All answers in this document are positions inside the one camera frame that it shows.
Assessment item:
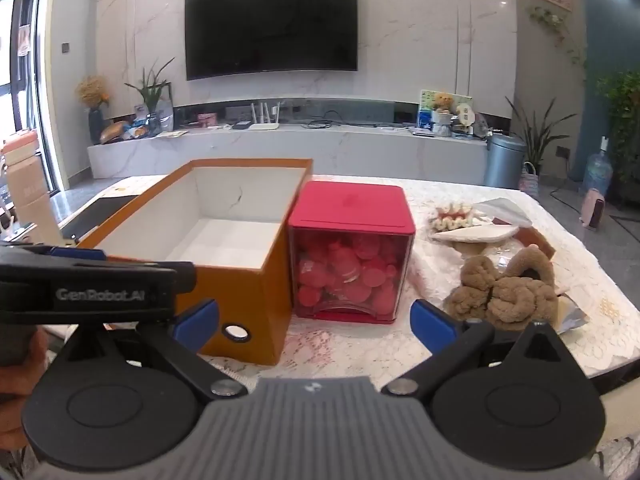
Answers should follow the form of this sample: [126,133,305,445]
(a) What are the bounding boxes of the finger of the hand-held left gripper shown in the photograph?
[0,242,108,262]

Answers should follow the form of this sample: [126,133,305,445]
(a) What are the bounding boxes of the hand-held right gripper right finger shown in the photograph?
[381,300,573,401]

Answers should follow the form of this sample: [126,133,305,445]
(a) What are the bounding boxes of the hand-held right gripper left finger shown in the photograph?
[65,299,248,402]

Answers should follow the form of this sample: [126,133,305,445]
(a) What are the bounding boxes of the brown plush toy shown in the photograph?
[446,244,560,332]

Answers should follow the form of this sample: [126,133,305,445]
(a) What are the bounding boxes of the white fluffy cloth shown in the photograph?
[429,224,521,247]

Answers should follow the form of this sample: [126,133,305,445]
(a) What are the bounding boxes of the person's left hand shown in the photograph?
[0,327,48,453]

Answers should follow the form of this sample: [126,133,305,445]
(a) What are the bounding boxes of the lemon print checked cloth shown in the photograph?
[92,176,168,200]

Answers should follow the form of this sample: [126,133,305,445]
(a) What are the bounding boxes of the cream knitted cloth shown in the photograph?
[429,202,488,233]

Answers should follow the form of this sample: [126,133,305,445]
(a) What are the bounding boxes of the white tissue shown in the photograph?
[472,198,533,227]

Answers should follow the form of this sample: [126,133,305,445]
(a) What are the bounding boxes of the brown paper packet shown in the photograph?
[515,226,557,261]

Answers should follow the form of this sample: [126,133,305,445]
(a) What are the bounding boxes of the silver wrapper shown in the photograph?
[552,292,587,335]

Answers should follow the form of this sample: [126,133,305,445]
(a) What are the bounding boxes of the blue snack packets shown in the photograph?
[122,102,151,140]

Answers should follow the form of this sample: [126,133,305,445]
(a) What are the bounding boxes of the red box with clear front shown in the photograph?
[286,180,417,324]

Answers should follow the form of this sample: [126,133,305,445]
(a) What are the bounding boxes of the dark vase with dried flowers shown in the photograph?
[75,75,111,145]

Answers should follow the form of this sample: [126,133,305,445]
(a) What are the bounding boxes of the striped woven basket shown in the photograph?
[519,161,540,200]

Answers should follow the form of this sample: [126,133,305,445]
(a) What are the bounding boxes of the blue grey trash can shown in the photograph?
[483,132,527,190]

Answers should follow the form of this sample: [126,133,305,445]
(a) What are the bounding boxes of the green plant in glass vase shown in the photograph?
[124,57,176,133]

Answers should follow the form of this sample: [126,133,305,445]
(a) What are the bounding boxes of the pink heater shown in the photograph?
[580,187,606,230]

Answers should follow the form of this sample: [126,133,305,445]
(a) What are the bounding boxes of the white marble television console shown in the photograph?
[87,97,488,181]

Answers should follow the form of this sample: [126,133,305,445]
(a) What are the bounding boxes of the glass sliding door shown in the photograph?
[0,0,51,196]

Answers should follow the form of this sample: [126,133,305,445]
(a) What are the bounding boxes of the white router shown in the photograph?
[247,101,281,132]

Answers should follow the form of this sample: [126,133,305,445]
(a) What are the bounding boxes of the stuffed toys group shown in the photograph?
[417,89,473,128]

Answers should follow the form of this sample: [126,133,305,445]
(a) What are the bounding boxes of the long leaved potted plant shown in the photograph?
[505,95,578,176]

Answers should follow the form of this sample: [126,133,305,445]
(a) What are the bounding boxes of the blue water jug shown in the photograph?
[582,136,614,196]

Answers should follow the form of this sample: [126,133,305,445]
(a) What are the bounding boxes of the large bushy green plant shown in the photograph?
[597,70,640,196]

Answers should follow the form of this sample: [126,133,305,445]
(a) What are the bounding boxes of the hanging vine plant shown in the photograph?
[530,5,588,68]

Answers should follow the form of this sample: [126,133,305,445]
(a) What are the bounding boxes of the black wall television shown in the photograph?
[184,0,359,81]

